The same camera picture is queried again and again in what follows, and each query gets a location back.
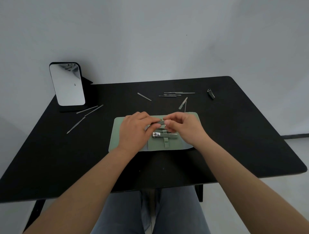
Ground person's left hand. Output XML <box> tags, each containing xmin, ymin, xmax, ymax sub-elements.
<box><xmin>117</xmin><ymin>111</ymin><xmax>161</xmax><ymax>153</ymax></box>

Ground person's right hand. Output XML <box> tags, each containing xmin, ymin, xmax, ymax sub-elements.
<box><xmin>163</xmin><ymin>112</ymin><xmax>211</xmax><ymax>147</ymax></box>

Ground person's right forearm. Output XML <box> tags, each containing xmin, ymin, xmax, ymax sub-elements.
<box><xmin>193</xmin><ymin>136</ymin><xmax>309</xmax><ymax>234</ymax></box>

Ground person's left forearm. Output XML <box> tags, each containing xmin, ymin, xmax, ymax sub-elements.
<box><xmin>24</xmin><ymin>144</ymin><xmax>137</xmax><ymax>234</ymax></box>

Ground large silver nail clipper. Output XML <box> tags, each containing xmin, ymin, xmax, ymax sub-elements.
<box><xmin>152</xmin><ymin>132</ymin><xmax>179</xmax><ymax>138</ymax></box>

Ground green manicure set case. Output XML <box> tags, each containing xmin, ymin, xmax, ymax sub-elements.
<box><xmin>108</xmin><ymin>112</ymin><xmax>202</xmax><ymax>153</ymax></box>

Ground black table leg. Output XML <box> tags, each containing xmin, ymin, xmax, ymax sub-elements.
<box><xmin>195</xmin><ymin>184</ymin><xmax>204</xmax><ymax>203</ymax></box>
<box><xmin>23</xmin><ymin>199</ymin><xmax>47</xmax><ymax>234</ymax></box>

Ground blue jeans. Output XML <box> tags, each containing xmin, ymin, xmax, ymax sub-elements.
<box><xmin>90</xmin><ymin>185</ymin><xmax>211</xmax><ymax>234</ymax></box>

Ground black-framed standing mirror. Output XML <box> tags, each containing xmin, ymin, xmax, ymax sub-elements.
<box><xmin>49</xmin><ymin>62</ymin><xmax>94</xmax><ymax>113</ymax></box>

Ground black baseboard strip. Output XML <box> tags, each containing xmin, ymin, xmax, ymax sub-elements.
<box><xmin>281</xmin><ymin>133</ymin><xmax>309</xmax><ymax>140</ymax></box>

